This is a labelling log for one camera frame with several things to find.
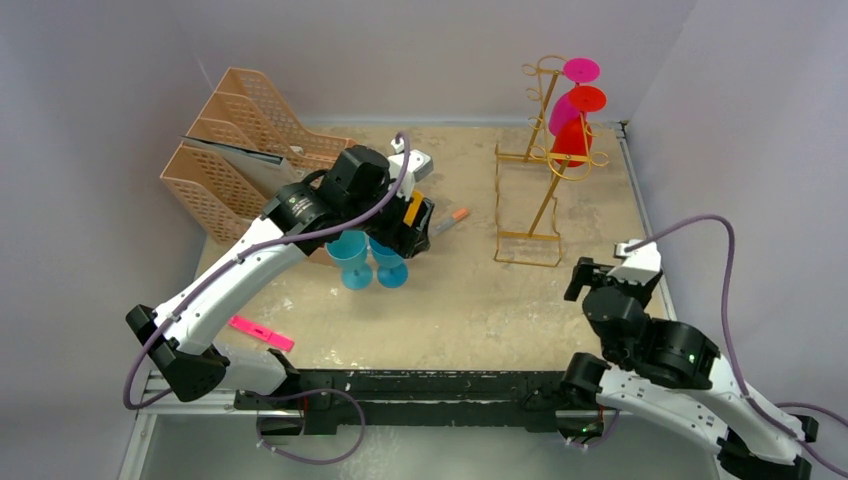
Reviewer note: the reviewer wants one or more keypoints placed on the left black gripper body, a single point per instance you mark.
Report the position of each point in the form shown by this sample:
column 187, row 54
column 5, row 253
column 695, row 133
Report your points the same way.
column 387, row 226

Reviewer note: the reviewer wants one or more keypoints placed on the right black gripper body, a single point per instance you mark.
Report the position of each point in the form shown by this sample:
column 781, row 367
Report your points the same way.
column 597, row 279

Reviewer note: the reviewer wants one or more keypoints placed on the blue wine glass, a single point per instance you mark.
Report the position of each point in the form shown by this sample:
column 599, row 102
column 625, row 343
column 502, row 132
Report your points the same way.
column 349, row 252
column 392, row 271

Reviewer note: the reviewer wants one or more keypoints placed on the yellow wine glass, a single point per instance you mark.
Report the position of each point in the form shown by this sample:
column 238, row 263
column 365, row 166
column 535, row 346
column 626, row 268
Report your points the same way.
column 413, row 208

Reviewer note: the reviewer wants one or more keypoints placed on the blue wine glass front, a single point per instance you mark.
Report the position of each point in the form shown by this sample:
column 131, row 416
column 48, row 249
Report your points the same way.
column 349, row 252

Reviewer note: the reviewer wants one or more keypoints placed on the red wine glass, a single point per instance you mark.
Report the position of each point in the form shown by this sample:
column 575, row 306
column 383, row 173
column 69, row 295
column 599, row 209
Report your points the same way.
column 568, row 122

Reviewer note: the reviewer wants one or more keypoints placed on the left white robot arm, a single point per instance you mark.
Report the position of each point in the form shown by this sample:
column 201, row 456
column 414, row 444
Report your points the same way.
column 362, row 190

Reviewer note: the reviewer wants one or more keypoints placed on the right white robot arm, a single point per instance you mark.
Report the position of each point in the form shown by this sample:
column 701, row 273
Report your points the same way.
column 671, row 374

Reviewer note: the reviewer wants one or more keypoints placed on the grey orange highlighter marker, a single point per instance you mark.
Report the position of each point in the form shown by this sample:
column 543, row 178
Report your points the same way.
column 448, row 222

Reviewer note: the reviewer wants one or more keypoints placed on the grey folder in organizer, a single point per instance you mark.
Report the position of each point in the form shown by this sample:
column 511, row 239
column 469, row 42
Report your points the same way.
column 266, row 172

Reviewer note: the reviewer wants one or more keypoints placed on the pink plastic clip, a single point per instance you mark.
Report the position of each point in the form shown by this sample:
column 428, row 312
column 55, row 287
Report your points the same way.
column 270, row 337

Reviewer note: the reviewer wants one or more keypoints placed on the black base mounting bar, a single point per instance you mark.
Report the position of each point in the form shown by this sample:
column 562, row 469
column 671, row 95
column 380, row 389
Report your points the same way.
column 536, row 401

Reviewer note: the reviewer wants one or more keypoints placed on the orange plastic file organizer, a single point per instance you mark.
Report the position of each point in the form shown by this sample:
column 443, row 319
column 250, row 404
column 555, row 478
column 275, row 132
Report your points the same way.
column 244, row 145

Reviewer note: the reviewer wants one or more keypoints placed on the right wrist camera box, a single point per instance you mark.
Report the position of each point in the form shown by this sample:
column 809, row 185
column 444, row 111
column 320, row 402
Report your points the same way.
column 638, row 265

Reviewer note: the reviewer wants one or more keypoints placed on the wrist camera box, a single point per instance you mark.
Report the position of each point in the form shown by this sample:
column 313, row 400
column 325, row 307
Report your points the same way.
column 638, row 265
column 418, row 167

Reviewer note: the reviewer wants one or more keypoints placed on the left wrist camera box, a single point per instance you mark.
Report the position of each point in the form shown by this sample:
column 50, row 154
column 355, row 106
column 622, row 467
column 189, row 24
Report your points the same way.
column 418, row 167

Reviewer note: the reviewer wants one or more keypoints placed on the gold wire glass rack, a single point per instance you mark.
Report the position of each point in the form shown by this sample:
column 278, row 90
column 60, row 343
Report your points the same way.
column 555, row 75

